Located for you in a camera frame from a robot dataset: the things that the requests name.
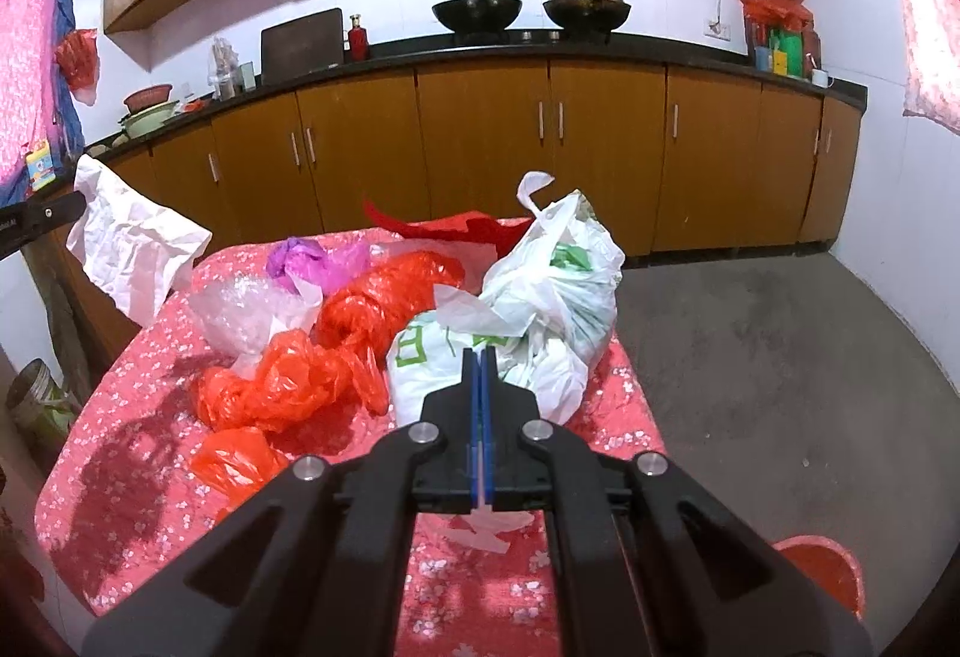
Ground dark red plastic sheet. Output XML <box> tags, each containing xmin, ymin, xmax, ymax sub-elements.
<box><xmin>364</xmin><ymin>198</ymin><xmax>537</xmax><ymax>262</ymax></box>

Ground stack of bowls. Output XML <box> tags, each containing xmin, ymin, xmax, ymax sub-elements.
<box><xmin>118</xmin><ymin>85</ymin><xmax>182</xmax><ymax>140</ymax></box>

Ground pink floral curtain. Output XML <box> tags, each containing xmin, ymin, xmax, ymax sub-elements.
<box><xmin>866</xmin><ymin>0</ymin><xmax>960</xmax><ymax>137</ymax></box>

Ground colourful hanging card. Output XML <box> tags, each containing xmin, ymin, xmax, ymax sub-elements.
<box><xmin>25</xmin><ymin>139</ymin><xmax>62</xmax><ymax>192</ymax></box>

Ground red floral tablecloth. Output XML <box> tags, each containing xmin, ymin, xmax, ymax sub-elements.
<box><xmin>34</xmin><ymin>218</ymin><xmax>668</xmax><ymax>657</ymax></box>

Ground red plastic bag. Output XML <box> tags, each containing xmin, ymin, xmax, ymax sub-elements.
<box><xmin>54</xmin><ymin>27</ymin><xmax>101</xmax><ymax>107</ymax></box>
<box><xmin>191</xmin><ymin>329</ymin><xmax>392</xmax><ymax>434</ymax></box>
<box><xmin>315</xmin><ymin>250</ymin><xmax>467</xmax><ymax>367</ymax></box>
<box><xmin>191</xmin><ymin>428</ymin><xmax>291</xmax><ymax>509</ymax></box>

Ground purple plastic bag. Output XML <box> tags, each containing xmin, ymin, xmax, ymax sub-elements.
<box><xmin>266</xmin><ymin>237</ymin><xmax>370</xmax><ymax>292</ymax></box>

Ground pink and blue cloth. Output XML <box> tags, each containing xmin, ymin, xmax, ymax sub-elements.
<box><xmin>0</xmin><ymin>0</ymin><xmax>89</xmax><ymax>208</ymax></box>

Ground wok with lid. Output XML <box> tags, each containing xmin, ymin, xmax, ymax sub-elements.
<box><xmin>543</xmin><ymin>0</ymin><xmax>632</xmax><ymax>33</ymax></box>

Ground brown lower kitchen cabinets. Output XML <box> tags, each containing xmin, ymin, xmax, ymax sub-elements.
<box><xmin>94</xmin><ymin>61</ymin><xmax>869</xmax><ymax>343</ymax></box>

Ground black kitchen countertop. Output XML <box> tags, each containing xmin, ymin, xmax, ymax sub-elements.
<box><xmin>86</xmin><ymin>31</ymin><xmax>869</xmax><ymax>163</ymax></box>

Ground clear plastic bag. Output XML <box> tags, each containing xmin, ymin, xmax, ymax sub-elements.
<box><xmin>187</xmin><ymin>273</ymin><xmax>325</xmax><ymax>374</ymax></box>

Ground clear bag of bottles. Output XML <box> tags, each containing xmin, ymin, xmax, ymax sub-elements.
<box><xmin>208</xmin><ymin>35</ymin><xmax>242</xmax><ymax>102</ymax></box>

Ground small white green-print plastic bag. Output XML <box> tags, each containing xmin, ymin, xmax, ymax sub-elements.
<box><xmin>386</xmin><ymin>310</ymin><xmax>591</xmax><ymax>434</ymax></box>

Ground glass jar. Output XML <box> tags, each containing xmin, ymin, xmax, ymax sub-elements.
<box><xmin>6</xmin><ymin>358</ymin><xmax>81</xmax><ymax>457</ymax></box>

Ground colourful items under red bag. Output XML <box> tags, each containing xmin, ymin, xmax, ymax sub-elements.
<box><xmin>739</xmin><ymin>0</ymin><xmax>824</xmax><ymax>79</ymax></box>

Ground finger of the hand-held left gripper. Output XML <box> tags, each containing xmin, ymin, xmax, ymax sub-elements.
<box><xmin>0</xmin><ymin>192</ymin><xmax>87</xmax><ymax>257</ymax></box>

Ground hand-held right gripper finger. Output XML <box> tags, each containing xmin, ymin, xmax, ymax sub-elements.
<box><xmin>82</xmin><ymin>351</ymin><xmax>481</xmax><ymax>657</ymax></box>
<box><xmin>481</xmin><ymin>351</ymin><xmax>875</xmax><ymax>657</ymax></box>

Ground large white green-print plastic bag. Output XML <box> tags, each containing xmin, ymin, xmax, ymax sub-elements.
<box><xmin>480</xmin><ymin>171</ymin><xmax>627</xmax><ymax>382</ymax></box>

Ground dark cutting board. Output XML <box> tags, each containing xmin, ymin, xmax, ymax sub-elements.
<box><xmin>260</xmin><ymin>8</ymin><xmax>346</xmax><ymax>87</ymax></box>

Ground hanging red plastic bag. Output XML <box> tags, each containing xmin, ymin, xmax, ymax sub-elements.
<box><xmin>54</xmin><ymin>27</ymin><xmax>101</xmax><ymax>107</ymax></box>

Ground plain white plastic bag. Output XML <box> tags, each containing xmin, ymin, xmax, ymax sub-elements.
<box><xmin>66</xmin><ymin>154</ymin><xmax>213</xmax><ymax>328</ymax></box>

